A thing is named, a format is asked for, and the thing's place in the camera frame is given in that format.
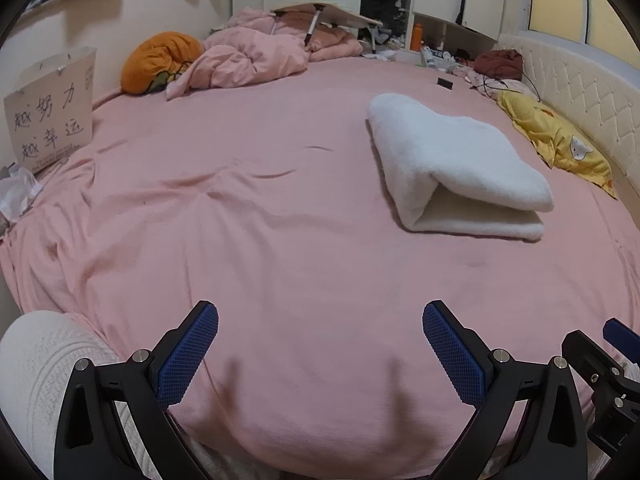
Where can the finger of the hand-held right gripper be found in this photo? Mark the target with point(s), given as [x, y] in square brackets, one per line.
[585, 355]
[622, 336]

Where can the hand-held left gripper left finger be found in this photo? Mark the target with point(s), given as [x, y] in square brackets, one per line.
[190, 350]

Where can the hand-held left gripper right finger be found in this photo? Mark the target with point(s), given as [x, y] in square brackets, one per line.
[452, 350]

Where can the white fluffy cardigan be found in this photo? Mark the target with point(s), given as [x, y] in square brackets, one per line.
[450, 160]

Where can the pink bed sheet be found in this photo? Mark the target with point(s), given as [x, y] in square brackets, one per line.
[250, 220]

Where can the person's white knit trouser leg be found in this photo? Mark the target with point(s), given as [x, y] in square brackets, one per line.
[30, 360]

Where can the yellow printed pillow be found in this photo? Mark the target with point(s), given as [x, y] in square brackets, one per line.
[550, 130]

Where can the clear plastic bag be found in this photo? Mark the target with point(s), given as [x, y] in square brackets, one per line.
[17, 190]

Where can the cream padded headboard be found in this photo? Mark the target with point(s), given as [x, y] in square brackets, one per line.
[590, 90]

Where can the small black box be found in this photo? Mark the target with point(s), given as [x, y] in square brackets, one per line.
[445, 83]

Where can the brown paper bag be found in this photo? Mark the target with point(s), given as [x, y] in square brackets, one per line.
[50, 110]

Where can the dark red cloth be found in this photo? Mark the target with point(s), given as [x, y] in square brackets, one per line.
[500, 62]

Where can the orange pillow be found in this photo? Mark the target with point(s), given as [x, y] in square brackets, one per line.
[150, 60]

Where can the clutter of small things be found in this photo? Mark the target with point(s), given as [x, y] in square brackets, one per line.
[435, 57]

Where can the crumpled pink duvet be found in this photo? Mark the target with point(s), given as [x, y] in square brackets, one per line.
[250, 55]

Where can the orange bottle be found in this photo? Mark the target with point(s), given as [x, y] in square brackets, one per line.
[417, 37]

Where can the white folding lap table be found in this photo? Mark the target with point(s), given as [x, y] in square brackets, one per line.
[340, 14]

